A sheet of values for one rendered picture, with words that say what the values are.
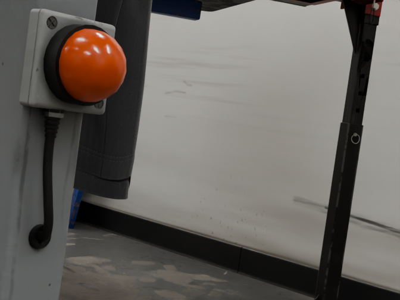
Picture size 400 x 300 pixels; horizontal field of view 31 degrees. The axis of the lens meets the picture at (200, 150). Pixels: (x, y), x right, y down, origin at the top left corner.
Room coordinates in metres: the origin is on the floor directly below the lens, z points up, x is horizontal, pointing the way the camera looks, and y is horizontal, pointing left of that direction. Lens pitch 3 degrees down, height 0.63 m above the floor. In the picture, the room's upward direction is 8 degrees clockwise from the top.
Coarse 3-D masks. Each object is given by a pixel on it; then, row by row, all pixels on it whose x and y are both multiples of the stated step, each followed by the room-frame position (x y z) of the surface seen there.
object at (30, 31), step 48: (0, 0) 0.40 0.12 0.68; (48, 0) 0.38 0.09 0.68; (96, 0) 0.40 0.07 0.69; (0, 48) 0.40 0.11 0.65; (0, 96) 0.39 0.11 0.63; (48, 96) 0.37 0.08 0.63; (0, 144) 0.39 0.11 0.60; (0, 192) 0.38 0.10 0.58; (0, 240) 0.38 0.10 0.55; (0, 288) 0.38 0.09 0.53; (48, 288) 0.40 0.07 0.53
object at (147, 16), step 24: (120, 0) 0.80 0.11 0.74; (144, 0) 0.82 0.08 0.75; (120, 24) 0.80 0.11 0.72; (144, 24) 0.82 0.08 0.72; (144, 48) 0.82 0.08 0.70; (144, 72) 0.82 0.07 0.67; (120, 96) 0.81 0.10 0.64; (96, 120) 0.80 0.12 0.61; (120, 120) 0.81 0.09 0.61; (96, 144) 0.80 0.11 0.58; (120, 144) 0.81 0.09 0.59; (96, 168) 0.80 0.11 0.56; (120, 168) 0.81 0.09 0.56; (96, 192) 0.80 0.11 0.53; (120, 192) 0.82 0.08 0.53
